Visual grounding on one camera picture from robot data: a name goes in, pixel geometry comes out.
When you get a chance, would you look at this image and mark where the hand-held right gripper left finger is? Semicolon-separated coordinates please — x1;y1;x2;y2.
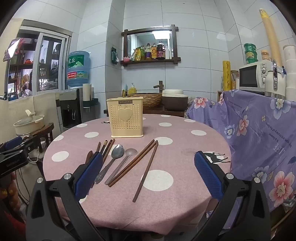
26;152;104;241

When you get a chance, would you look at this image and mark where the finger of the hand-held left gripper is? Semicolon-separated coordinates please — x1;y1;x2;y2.
0;136;23;152
20;134;44;154

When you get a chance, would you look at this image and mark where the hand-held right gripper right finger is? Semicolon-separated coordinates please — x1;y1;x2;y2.
192;151;272;241

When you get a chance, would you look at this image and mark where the cream perforated utensil holder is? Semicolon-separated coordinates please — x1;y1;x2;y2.
106;97;144;138

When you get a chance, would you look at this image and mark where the wooden stool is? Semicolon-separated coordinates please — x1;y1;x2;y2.
30;122;55;161

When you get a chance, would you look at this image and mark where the white pot with lid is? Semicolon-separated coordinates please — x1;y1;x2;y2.
13;110;46;136

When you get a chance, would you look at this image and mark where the large steel spoon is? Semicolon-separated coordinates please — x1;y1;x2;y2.
94;144;125;185

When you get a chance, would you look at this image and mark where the orange mesh bag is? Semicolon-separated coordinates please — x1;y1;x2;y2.
0;181;22;219

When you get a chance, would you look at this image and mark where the small round steel spoon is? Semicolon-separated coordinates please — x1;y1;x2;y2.
105;148;138;185

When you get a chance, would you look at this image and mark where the pink polka dot tablecloth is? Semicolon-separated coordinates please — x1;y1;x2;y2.
42;113;232;234

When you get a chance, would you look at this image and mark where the water dispenser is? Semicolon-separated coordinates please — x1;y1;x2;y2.
59;88;84;130

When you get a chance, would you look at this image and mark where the purple floral cloth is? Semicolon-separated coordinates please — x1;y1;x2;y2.
186;89;296;212

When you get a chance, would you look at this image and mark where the teal cup holder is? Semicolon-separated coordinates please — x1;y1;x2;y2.
83;98;99;109

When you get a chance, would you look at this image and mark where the wooden counter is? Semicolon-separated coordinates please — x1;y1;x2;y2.
104;105;185;118

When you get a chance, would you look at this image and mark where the stack of paper cups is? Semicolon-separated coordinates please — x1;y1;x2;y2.
83;83;91;102

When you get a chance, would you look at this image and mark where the white and brown cooker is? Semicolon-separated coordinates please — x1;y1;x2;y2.
161;89;189;111

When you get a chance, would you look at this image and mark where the window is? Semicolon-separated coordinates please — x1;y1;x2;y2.
6;20;73;100

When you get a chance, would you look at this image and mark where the blue water jug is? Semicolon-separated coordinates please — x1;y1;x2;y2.
66;51;91;88

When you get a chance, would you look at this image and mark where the woven basin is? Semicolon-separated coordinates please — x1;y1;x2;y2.
128;93;162;107

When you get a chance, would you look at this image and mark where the yellow roll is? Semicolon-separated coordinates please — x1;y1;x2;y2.
222;61;232;91

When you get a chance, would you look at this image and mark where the brown faucet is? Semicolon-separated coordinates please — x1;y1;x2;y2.
153;81;165;94

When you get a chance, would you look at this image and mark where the white microwave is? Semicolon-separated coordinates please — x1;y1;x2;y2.
239;61;273;92

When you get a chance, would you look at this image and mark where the white kettle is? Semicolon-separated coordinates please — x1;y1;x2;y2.
264;60;287;99

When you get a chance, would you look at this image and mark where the stack of green cups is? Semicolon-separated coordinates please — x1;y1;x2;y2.
243;43;259;65

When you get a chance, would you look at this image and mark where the dark soy sauce bottle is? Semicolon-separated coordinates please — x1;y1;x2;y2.
157;41;165;59

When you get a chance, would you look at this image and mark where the stack of white cups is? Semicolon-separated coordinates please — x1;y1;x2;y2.
283;45;296;101

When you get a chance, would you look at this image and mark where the tall cream cup sleeve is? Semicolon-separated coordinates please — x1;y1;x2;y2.
259;9;283;67

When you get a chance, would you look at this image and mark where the green wall pouch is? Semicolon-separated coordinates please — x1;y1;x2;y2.
110;47;119;64

